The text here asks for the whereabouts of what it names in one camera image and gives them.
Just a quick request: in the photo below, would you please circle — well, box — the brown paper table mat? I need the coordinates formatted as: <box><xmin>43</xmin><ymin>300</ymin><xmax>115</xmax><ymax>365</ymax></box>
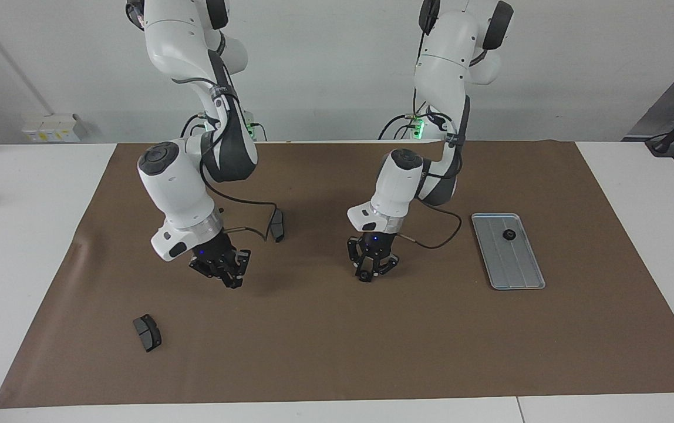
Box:
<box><xmin>0</xmin><ymin>140</ymin><xmax>674</xmax><ymax>409</ymax></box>

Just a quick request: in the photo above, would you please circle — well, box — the short dark grey brake pad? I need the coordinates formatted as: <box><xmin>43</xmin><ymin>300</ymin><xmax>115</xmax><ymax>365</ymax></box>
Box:
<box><xmin>133</xmin><ymin>314</ymin><xmax>163</xmax><ymax>353</ymax></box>

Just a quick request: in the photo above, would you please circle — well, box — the white wall socket box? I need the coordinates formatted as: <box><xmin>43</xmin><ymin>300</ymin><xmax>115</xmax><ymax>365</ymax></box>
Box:
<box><xmin>22</xmin><ymin>114</ymin><xmax>86</xmax><ymax>143</ymax></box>

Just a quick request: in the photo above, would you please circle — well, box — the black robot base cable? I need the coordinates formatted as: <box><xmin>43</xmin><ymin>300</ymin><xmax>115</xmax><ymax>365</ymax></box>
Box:
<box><xmin>181</xmin><ymin>115</ymin><xmax>204</xmax><ymax>140</ymax></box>
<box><xmin>379</xmin><ymin>115</ymin><xmax>417</xmax><ymax>140</ymax></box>

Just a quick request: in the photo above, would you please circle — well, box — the long dark grey brake pad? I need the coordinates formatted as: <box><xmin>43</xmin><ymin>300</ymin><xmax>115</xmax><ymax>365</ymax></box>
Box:
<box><xmin>269</xmin><ymin>207</ymin><xmax>286</xmax><ymax>243</ymax></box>

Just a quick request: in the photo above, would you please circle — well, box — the silver metal ribbed tray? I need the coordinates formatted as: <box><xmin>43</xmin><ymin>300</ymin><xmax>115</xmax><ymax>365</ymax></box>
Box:
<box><xmin>471</xmin><ymin>213</ymin><xmax>547</xmax><ymax>291</ymax></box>

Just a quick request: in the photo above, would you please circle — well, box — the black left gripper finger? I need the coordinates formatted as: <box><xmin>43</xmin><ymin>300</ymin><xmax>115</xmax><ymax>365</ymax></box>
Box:
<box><xmin>372</xmin><ymin>253</ymin><xmax>399</xmax><ymax>277</ymax></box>
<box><xmin>348</xmin><ymin>238</ymin><xmax>367</xmax><ymax>277</ymax></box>

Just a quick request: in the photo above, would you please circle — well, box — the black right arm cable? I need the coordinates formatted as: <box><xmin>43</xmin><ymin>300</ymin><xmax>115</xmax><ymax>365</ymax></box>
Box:
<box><xmin>173</xmin><ymin>76</ymin><xmax>279</xmax><ymax>240</ymax></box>

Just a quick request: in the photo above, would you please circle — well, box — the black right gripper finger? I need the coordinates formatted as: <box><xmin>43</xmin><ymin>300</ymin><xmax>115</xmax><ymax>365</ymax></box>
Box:
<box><xmin>232</xmin><ymin>250</ymin><xmax>251</xmax><ymax>287</ymax></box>
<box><xmin>196</xmin><ymin>270</ymin><xmax>241</xmax><ymax>290</ymax></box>

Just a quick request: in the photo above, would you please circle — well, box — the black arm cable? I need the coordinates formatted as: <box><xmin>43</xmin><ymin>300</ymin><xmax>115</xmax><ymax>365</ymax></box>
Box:
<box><xmin>173</xmin><ymin>76</ymin><xmax>279</xmax><ymax>240</ymax></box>
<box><xmin>399</xmin><ymin>18</ymin><xmax>470</xmax><ymax>250</ymax></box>

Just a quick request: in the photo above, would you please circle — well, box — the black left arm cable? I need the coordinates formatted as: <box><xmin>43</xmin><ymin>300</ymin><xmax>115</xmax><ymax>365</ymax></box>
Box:
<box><xmin>399</xmin><ymin>18</ymin><xmax>470</xmax><ymax>250</ymax></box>

